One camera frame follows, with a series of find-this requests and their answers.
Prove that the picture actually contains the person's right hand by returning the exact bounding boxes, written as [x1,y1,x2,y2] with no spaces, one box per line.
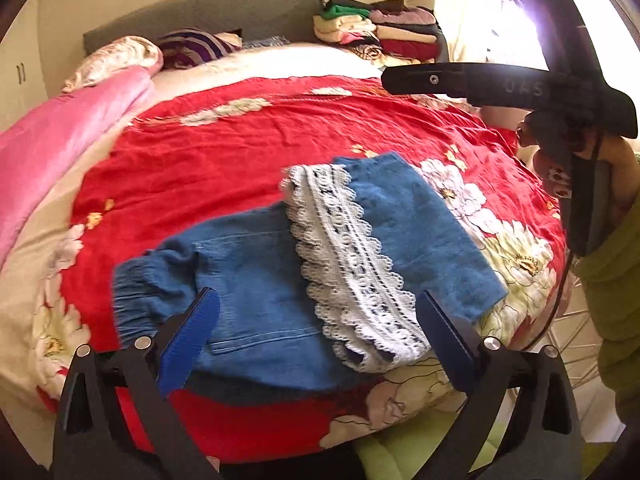
[515,112,640,227]

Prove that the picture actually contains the pile of folded clothes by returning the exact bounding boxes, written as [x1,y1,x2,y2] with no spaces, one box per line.
[312,0,449,66]

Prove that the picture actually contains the pink white floral pillow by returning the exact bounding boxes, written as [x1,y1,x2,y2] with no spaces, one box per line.
[62,36,165,94]

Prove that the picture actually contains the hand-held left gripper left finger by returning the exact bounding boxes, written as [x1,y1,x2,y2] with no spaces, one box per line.
[52,287,221,480]

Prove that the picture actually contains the red floral bedspread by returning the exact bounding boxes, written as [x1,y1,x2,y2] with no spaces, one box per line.
[32,75,569,466]

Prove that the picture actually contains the cream wardrobe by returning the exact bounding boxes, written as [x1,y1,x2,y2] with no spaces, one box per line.
[0,0,51,133]

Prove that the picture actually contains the grey bed headboard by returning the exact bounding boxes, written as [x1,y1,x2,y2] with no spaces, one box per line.
[82,0,328,56]

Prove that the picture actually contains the blue denim pants lace trim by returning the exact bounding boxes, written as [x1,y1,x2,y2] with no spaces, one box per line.
[112,152,509,394]

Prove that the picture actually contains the cream floral quilt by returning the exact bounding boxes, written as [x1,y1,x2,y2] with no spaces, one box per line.
[0,42,501,413]

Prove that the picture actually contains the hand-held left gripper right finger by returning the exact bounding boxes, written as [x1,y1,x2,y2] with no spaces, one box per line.
[415,290,587,480]

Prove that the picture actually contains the purple striped pillow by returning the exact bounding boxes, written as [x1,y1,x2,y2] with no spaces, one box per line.
[155,29,244,69]

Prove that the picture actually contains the light curtain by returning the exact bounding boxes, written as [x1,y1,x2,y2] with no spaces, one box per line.
[435,0,551,72]

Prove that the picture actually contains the blue patterned cloth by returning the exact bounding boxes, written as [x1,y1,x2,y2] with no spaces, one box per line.
[244,35,292,49]

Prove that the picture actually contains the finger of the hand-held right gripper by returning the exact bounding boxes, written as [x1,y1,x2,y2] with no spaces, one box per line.
[381,62,483,107]

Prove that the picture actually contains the pink blanket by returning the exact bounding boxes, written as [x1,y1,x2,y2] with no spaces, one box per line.
[0,67,157,267]

